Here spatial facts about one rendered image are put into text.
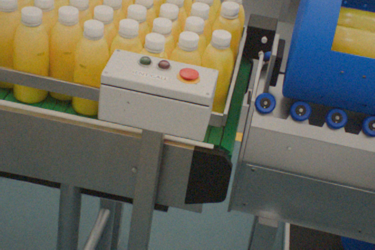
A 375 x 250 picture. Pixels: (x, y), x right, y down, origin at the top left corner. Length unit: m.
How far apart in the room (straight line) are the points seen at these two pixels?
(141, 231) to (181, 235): 1.06
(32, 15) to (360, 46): 0.64
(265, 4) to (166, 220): 2.02
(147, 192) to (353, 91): 0.45
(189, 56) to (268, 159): 0.30
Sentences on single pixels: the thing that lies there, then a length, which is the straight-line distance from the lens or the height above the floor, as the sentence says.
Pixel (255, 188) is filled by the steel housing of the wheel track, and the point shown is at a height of 0.73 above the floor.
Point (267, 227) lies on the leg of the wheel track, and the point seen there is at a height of 0.62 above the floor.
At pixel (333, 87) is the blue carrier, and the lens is 1.46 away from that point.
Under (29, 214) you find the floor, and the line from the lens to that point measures 2.61.
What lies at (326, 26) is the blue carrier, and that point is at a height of 1.17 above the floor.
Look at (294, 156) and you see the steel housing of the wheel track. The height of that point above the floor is 0.86.
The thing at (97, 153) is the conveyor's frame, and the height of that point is 0.83.
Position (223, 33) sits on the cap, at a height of 1.10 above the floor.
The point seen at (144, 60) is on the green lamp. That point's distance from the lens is 1.31.
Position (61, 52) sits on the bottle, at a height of 1.02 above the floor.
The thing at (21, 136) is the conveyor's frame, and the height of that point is 0.84.
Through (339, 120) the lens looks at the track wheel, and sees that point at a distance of 1.53.
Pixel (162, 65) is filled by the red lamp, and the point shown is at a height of 1.11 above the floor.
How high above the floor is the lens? 1.77
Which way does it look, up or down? 33 degrees down
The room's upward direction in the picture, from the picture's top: 9 degrees clockwise
